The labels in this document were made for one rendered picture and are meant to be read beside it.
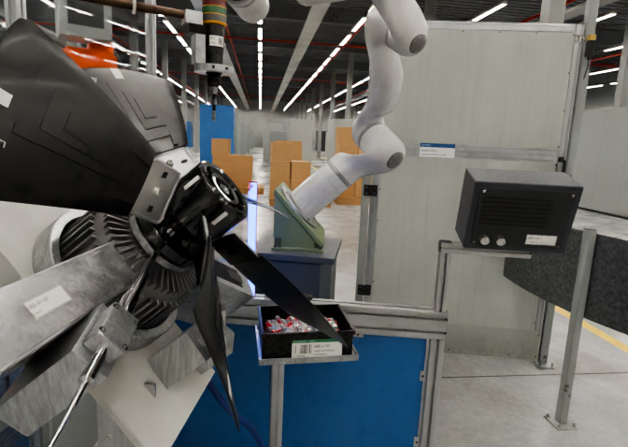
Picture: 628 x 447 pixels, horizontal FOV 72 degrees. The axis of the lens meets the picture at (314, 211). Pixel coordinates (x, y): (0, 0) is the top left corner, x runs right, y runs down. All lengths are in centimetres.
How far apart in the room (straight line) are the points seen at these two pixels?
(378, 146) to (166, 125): 78
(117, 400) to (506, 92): 246
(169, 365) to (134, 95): 49
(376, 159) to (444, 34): 140
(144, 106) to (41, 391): 51
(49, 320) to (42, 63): 29
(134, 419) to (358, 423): 81
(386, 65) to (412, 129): 128
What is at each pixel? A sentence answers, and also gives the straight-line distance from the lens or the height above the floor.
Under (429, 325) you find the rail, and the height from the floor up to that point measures 82.
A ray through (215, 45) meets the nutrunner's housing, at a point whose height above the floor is 147.
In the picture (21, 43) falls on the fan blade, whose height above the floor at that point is 140.
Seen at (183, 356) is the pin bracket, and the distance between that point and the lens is 79.
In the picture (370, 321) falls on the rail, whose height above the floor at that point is 82.
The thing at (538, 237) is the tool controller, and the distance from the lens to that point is 125.
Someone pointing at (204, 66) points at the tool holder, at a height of 143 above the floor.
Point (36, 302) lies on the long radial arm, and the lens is 57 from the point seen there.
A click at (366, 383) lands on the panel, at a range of 135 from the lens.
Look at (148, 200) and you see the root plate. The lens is 69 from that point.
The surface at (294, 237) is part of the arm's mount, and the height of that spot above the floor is 98.
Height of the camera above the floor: 131
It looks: 10 degrees down
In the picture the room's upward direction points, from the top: 3 degrees clockwise
